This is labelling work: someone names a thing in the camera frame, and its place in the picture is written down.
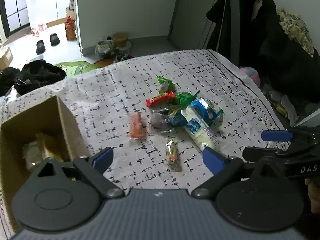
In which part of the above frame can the blue foil snack pack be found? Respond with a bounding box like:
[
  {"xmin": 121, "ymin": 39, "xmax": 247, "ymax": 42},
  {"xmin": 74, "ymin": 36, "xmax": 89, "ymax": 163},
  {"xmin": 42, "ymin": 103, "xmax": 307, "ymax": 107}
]
[{"xmin": 190, "ymin": 97, "xmax": 223, "ymax": 126}]

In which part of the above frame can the hanging black coat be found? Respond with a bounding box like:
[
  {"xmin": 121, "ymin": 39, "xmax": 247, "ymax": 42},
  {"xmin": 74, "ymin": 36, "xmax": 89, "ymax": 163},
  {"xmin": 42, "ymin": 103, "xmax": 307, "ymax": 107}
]
[{"xmin": 206, "ymin": 0, "xmax": 319, "ymax": 109}]

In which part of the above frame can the left black slipper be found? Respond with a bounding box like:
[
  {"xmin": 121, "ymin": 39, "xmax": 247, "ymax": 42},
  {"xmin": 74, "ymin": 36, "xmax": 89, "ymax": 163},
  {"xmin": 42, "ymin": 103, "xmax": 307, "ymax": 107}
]
[{"xmin": 36, "ymin": 40, "xmax": 46, "ymax": 55}]

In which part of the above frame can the white kitchen cabinet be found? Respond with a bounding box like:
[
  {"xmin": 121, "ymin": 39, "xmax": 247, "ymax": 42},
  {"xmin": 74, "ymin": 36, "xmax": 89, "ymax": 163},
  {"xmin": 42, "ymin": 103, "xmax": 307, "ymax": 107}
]
[{"xmin": 26, "ymin": 0, "xmax": 69, "ymax": 29}]

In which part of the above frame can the clear purple snack packet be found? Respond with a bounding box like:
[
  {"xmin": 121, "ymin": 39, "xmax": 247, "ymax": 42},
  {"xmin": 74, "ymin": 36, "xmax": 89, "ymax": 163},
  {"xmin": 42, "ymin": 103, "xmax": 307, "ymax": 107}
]
[{"xmin": 149, "ymin": 112, "xmax": 173, "ymax": 133}]

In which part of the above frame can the brown wicker basket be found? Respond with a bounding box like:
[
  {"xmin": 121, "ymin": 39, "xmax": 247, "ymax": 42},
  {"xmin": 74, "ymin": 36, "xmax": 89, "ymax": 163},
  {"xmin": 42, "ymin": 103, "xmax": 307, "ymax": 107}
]
[{"xmin": 112, "ymin": 33, "xmax": 129, "ymax": 48}]

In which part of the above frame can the green cartoon rug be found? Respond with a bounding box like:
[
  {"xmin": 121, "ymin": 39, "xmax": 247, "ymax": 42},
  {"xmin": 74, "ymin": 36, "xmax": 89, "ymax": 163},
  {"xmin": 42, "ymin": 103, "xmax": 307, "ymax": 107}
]
[{"xmin": 55, "ymin": 61, "xmax": 99, "ymax": 78}]

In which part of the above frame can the pink plush toy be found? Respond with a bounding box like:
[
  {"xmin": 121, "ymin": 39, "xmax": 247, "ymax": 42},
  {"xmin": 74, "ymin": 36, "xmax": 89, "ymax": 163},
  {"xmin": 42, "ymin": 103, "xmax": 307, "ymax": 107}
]
[{"xmin": 240, "ymin": 67, "xmax": 260, "ymax": 87}]

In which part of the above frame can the right hand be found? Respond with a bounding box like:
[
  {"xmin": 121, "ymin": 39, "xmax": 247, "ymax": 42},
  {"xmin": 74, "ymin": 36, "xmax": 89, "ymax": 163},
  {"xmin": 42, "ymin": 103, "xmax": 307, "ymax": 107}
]
[{"xmin": 305, "ymin": 179, "xmax": 320, "ymax": 213}]

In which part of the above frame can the long cream biscuit pack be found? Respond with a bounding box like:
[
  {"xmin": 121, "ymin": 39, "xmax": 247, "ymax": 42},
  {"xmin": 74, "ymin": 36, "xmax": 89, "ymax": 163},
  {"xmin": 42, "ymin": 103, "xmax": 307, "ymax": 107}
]
[{"xmin": 181, "ymin": 104, "xmax": 226, "ymax": 153}]

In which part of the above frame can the small cardboard box floor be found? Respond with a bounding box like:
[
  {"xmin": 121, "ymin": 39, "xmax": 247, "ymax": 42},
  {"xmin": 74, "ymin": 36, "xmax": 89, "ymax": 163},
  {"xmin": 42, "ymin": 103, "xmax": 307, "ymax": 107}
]
[{"xmin": 0, "ymin": 47, "xmax": 14, "ymax": 71}]

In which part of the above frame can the black slipper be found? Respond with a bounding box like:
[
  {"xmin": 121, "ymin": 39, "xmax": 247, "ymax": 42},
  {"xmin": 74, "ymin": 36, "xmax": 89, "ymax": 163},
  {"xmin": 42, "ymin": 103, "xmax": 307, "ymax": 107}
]
[
  {"xmin": 36, "ymin": 40, "xmax": 46, "ymax": 55},
  {"xmin": 50, "ymin": 33, "xmax": 60, "ymax": 47}
]

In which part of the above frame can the patterned white bed sheet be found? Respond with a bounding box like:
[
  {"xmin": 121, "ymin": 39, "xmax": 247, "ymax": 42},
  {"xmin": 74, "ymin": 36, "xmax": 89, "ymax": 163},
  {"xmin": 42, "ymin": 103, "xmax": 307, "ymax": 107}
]
[{"xmin": 0, "ymin": 49, "xmax": 291, "ymax": 240}]

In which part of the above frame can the grey plastic bag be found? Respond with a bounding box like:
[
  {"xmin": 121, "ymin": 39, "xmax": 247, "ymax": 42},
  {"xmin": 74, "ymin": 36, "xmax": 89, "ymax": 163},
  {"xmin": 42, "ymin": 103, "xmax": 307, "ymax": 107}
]
[{"xmin": 95, "ymin": 40, "xmax": 115, "ymax": 57}]

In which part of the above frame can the black clothes pile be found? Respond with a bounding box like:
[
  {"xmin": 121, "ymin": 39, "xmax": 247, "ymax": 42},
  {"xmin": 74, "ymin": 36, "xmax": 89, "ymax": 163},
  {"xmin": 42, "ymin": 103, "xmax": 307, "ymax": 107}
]
[{"xmin": 1, "ymin": 60, "xmax": 66, "ymax": 96}]

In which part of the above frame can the orange snack packet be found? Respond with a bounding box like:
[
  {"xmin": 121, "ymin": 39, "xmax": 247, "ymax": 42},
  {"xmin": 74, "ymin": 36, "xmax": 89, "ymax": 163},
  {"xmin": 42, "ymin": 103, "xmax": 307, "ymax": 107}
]
[{"xmin": 130, "ymin": 112, "xmax": 146, "ymax": 139}]

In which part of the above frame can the black spray bottle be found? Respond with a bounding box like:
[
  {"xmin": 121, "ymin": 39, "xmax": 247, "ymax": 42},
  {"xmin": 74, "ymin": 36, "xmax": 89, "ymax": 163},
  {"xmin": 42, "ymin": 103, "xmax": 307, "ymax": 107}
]
[{"xmin": 69, "ymin": 0, "xmax": 74, "ymax": 11}]

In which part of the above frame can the green candy packet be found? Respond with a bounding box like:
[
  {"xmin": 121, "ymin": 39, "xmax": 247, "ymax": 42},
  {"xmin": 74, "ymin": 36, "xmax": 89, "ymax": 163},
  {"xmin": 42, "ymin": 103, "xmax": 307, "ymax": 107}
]
[{"xmin": 169, "ymin": 91, "xmax": 200, "ymax": 108}]

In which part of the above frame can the small green candy wrapper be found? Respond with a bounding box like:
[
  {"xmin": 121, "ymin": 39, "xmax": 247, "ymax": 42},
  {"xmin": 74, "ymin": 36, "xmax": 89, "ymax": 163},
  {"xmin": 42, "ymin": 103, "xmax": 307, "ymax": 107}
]
[{"xmin": 157, "ymin": 76, "xmax": 175, "ymax": 94}]

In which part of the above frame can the red candy bar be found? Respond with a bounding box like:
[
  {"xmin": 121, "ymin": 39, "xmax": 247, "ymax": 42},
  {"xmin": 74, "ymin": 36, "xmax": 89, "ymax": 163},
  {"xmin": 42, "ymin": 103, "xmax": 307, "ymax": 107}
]
[{"xmin": 146, "ymin": 91, "xmax": 176, "ymax": 108}]

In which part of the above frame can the yellow-green snack stick packet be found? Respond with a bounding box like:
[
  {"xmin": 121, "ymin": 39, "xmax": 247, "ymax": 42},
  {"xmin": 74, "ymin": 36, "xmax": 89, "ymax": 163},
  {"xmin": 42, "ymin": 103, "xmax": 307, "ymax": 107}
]
[{"xmin": 165, "ymin": 138, "xmax": 182, "ymax": 172}]

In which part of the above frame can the brown cardboard box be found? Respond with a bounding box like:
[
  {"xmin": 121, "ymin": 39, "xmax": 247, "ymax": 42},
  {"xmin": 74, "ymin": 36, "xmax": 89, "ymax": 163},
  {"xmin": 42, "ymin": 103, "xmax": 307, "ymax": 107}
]
[{"xmin": 1, "ymin": 96, "xmax": 89, "ymax": 233}]

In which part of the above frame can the blue snack wrapper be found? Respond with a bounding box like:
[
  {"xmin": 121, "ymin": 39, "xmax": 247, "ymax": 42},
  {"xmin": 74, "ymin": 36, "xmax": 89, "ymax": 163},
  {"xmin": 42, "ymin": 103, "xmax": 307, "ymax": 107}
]
[{"xmin": 167, "ymin": 109, "xmax": 188, "ymax": 127}]

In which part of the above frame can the right black slipper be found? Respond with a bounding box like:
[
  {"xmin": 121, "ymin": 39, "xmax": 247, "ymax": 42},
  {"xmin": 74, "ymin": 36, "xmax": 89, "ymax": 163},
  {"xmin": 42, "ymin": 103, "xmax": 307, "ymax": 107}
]
[{"xmin": 50, "ymin": 33, "xmax": 60, "ymax": 47}]

